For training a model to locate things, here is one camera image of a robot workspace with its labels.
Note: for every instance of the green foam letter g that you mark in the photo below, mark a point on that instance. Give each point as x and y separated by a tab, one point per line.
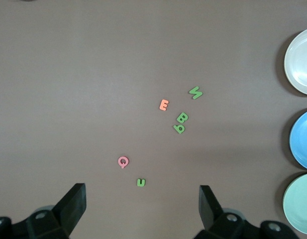
182	129

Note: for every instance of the green foam letter S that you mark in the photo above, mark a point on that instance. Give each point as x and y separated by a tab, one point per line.
196	92

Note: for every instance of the green foam letter B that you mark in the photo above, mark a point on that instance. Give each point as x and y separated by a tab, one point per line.
181	115

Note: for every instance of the pink foam letter Q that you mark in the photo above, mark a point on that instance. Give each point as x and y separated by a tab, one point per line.
120	159

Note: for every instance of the brown table cover mat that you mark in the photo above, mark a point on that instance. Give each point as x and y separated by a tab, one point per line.
93	74

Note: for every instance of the beige plate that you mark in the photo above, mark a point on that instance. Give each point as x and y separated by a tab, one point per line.
302	62

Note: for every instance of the green foam letter u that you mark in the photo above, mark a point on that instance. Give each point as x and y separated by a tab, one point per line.
140	185

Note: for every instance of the pale green plate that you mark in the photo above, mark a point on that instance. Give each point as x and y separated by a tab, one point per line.
302	204

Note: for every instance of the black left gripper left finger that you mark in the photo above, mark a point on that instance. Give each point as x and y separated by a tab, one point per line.
68	209

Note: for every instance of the orange foam letter E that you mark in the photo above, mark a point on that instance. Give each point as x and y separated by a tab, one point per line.
163	106

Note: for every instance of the blue plate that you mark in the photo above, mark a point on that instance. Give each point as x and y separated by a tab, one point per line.
305	139

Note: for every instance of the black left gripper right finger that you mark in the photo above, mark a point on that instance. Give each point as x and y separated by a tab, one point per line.
210	209

